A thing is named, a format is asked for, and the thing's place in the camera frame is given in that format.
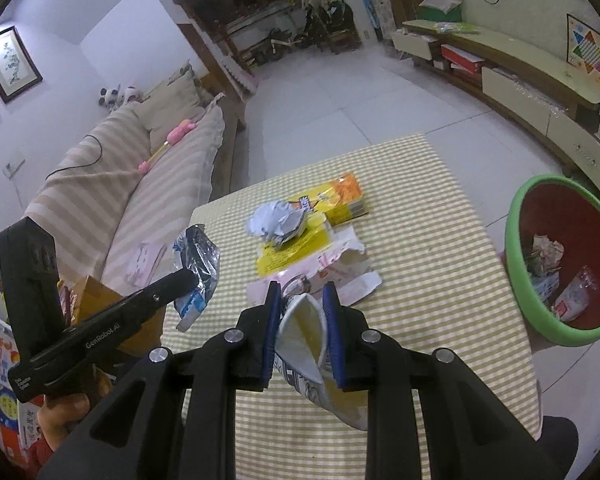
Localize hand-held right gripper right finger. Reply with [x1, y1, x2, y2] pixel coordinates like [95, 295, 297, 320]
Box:
[322, 281, 568, 480]

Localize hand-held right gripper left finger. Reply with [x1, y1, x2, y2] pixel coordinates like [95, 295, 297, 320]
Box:
[36, 280, 283, 480]

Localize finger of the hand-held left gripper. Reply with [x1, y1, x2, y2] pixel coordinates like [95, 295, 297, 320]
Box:
[122, 268, 199, 318]

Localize silver blue foil bag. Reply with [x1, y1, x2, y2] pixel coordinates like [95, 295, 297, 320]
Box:
[172, 224, 222, 333]

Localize brown paper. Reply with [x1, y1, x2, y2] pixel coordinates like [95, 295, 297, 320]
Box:
[530, 234, 566, 271]

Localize clear plastic bottle red label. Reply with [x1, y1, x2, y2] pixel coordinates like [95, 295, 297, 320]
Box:
[550, 266, 598, 322]

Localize large red bin green rim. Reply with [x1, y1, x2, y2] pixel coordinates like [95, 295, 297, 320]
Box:
[504, 175, 600, 347]

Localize person's left hand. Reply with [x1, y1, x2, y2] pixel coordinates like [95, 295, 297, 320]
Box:
[35, 392, 91, 453]

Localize brown cardboard box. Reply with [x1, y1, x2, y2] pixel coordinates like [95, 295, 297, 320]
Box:
[72, 275, 166, 356]

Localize colourful picture books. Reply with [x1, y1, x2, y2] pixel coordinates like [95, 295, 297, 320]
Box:
[0, 317, 43, 466]

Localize pink white torn packet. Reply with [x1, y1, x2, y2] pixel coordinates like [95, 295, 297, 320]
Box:
[247, 225, 383, 306]

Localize yellow plastic bag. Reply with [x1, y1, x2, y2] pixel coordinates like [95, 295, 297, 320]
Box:
[256, 192, 333, 278]

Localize striped beige sofa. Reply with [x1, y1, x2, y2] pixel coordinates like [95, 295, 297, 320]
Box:
[20, 62, 226, 306]

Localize crumpled white paper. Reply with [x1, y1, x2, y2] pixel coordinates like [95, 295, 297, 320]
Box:
[247, 200, 311, 251]

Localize yellow checked tablecloth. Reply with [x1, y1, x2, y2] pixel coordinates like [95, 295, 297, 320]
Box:
[160, 133, 541, 461]

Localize orange yellow box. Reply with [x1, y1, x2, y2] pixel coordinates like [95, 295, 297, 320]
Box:
[325, 172, 371, 226]

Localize pink toy stick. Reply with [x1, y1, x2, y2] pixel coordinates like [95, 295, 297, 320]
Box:
[137, 119, 198, 176]

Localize beige sofa cushion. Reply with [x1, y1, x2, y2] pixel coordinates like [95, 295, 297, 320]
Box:
[140, 67, 206, 151]

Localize small white blue carton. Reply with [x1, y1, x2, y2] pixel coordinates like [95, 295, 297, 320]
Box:
[530, 272, 561, 303]

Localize pink frilled cloth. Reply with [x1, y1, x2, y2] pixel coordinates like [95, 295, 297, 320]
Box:
[220, 57, 260, 95]

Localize framed flower picture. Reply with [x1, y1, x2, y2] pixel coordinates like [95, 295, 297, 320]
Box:
[0, 26, 43, 103]

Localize white balance bike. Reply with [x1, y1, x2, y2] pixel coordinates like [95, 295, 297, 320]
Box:
[252, 30, 306, 63]

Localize red flat box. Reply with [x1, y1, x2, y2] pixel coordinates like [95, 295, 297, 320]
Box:
[440, 44, 485, 73]

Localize dark baby stroller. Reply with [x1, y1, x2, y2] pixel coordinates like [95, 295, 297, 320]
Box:
[300, 0, 356, 53]

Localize curved cream tv cabinet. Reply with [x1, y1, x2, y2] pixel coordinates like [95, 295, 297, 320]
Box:
[391, 20, 600, 211]

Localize clear green packet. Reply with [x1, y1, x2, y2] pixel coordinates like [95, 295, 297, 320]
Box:
[432, 21, 481, 35]

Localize green open cardboard box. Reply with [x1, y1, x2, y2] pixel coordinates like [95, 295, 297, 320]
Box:
[419, 0, 465, 22]

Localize star checkers board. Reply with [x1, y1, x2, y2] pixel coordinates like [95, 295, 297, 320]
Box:
[565, 14, 600, 88]

